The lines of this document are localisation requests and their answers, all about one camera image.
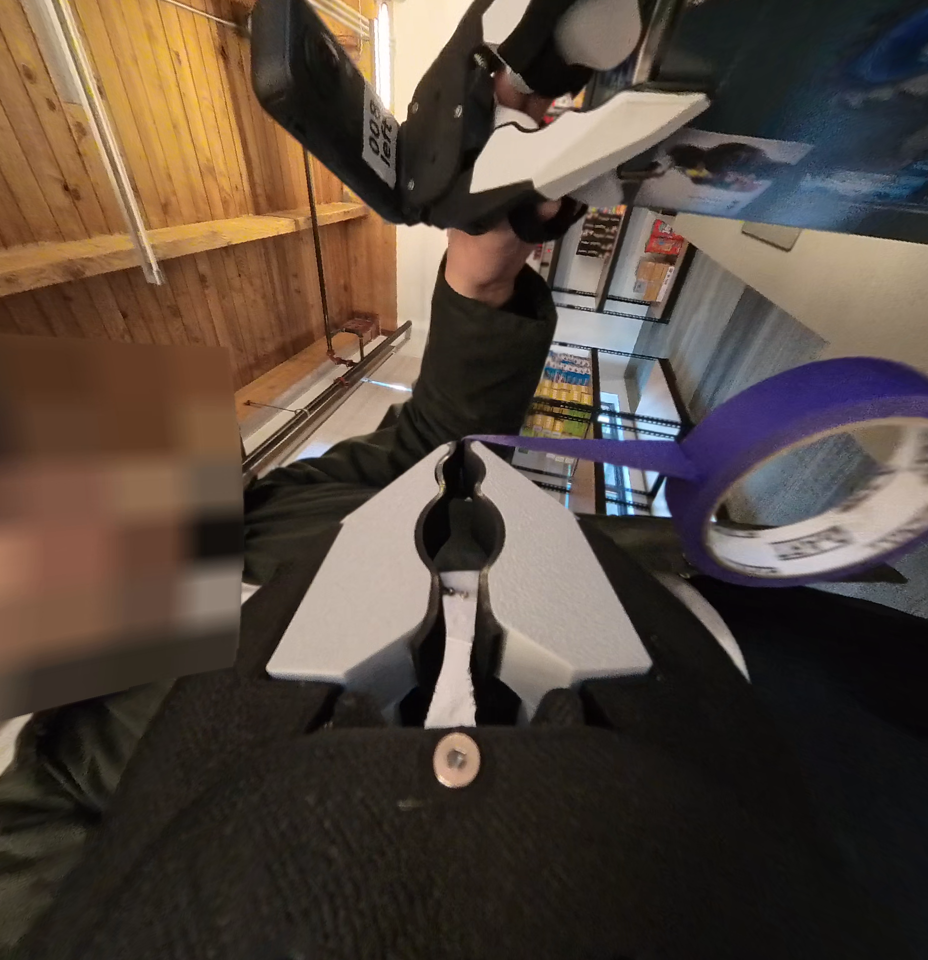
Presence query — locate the person's white shirt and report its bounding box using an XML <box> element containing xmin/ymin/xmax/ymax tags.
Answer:
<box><xmin>426</xmin><ymin>573</ymin><xmax>480</xmax><ymax>727</ymax></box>

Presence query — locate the fluorescent ceiling light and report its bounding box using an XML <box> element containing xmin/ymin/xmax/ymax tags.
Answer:
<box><xmin>374</xmin><ymin>0</ymin><xmax>396</xmax><ymax>114</ymax></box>

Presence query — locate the black tractor-print toy box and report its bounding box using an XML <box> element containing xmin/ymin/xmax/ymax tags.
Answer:
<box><xmin>584</xmin><ymin>0</ymin><xmax>928</xmax><ymax>245</ymax></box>

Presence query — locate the person's left hand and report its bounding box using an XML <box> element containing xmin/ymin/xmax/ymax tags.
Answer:
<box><xmin>443</xmin><ymin>217</ymin><xmax>546</xmax><ymax>307</ymax></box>

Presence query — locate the black shelving rack with goods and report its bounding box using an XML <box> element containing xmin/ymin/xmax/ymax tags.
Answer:
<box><xmin>539</xmin><ymin>202</ymin><xmax>698</xmax><ymax>324</ymax></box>

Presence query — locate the person's dark jacket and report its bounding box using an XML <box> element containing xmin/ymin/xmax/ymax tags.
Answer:
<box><xmin>0</xmin><ymin>517</ymin><xmax>928</xmax><ymax>960</ymax></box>

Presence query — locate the purple tape roll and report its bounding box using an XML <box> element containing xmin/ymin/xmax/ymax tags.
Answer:
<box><xmin>462</xmin><ymin>357</ymin><xmax>928</xmax><ymax>588</ymax></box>

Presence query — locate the metal railing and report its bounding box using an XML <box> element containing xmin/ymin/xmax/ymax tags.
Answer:
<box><xmin>242</xmin><ymin>321</ymin><xmax>413</xmax><ymax>474</ymax></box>

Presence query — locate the black vertical pipe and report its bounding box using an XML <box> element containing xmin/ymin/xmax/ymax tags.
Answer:
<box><xmin>302</xmin><ymin>146</ymin><xmax>360</xmax><ymax>369</ymax></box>

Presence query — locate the stack of yellow-green boxes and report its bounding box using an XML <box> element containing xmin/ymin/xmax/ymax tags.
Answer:
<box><xmin>535</xmin><ymin>352</ymin><xmax>593</xmax><ymax>440</ymax></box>

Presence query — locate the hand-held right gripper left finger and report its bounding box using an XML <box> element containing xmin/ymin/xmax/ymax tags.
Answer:
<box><xmin>263</xmin><ymin>441</ymin><xmax>465</xmax><ymax>727</ymax></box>

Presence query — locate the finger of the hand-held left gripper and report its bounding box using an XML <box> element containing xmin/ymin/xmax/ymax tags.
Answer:
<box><xmin>468</xmin><ymin>91</ymin><xmax>713</xmax><ymax>199</ymax></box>

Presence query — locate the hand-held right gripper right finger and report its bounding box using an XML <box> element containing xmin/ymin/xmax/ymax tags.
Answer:
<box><xmin>460</xmin><ymin>438</ymin><xmax>654</xmax><ymax>727</ymax></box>

